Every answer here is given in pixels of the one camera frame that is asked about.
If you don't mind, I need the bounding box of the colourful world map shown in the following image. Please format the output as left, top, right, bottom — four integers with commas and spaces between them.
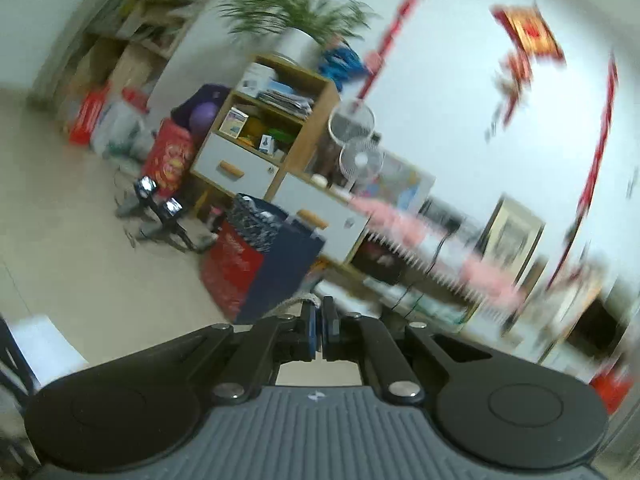
355, 151, 435, 214

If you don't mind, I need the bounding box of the long white wooden cabinet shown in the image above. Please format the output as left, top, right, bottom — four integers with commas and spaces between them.
272, 174, 605, 382

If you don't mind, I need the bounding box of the red blue Christmas gift box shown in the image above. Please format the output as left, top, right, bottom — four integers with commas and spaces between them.
201, 193, 326, 325

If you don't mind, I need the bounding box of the wooden shelf unit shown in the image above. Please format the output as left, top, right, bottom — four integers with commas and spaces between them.
191, 54, 340, 200

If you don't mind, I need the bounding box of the green potted plant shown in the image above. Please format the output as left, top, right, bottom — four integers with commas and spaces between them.
219, 0, 376, 48

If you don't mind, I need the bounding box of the white desk fan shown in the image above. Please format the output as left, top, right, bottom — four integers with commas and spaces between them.
338, 138, 384, 191
328, 99, 375, 146

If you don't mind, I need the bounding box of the pink fringed cloth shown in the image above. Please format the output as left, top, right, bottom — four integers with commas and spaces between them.
349, 196, 524, 311

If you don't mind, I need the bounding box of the framed cartoon portrait picture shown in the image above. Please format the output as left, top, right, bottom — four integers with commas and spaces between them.
476, 194, 546, 283

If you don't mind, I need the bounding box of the small tripod camera device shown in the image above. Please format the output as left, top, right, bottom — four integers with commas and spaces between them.
115, 176, 158, 218

